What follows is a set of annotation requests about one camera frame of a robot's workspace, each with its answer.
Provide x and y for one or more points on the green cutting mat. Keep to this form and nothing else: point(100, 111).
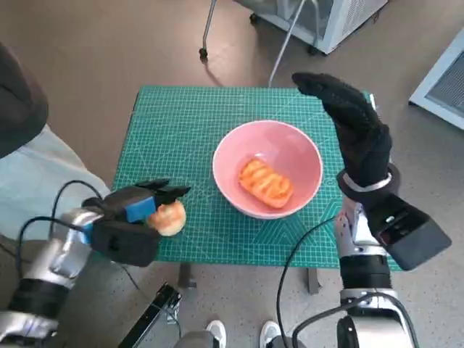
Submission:
point(181, 137)

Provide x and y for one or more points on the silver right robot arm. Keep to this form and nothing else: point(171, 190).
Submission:
point(362, 272)

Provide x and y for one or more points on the round toy bread bun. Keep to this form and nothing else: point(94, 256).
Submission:
point(170, 221)

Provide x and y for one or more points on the metal chair leg with caster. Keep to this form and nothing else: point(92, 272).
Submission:
point(207, 25)

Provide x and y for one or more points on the person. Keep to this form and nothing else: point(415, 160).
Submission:
point(29, 163)

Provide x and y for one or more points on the white shoe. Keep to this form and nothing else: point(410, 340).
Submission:
point(271, 331)
point(217, 331)

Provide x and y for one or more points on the pink bowl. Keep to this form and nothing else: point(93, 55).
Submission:
point(275, 145)

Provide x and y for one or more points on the white vented unit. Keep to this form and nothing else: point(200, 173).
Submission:
point(446, 83)

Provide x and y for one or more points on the grey table leg bracket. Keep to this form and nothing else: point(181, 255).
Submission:
point(314, 281)
point(187, 275)

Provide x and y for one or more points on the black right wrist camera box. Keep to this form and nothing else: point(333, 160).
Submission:
point(409, 232)

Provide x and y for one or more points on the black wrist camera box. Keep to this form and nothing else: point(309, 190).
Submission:
point(409, 232)
point(123, 246)

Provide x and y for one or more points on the white wheeled cabinet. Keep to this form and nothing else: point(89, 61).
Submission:
point(340, 21)

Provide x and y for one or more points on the straight metal chair leg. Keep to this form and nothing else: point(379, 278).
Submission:
point(286, 40)

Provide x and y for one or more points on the long braided toy bread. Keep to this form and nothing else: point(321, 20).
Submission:
point(264, 181)

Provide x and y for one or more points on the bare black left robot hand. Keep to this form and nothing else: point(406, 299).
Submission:
point(123, 203)

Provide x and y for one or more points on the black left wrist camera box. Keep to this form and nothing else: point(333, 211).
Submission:
point(123, 246)

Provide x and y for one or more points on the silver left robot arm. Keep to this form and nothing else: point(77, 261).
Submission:
point(65, 250)

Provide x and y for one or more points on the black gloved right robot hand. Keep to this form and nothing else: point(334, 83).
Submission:
point(362, 137)

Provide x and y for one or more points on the black bar with metal clamp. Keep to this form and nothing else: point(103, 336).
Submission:
point(152, 311)

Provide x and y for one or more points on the dark grey knee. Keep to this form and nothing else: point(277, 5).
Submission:
point(195, 340)
point(284, 342)

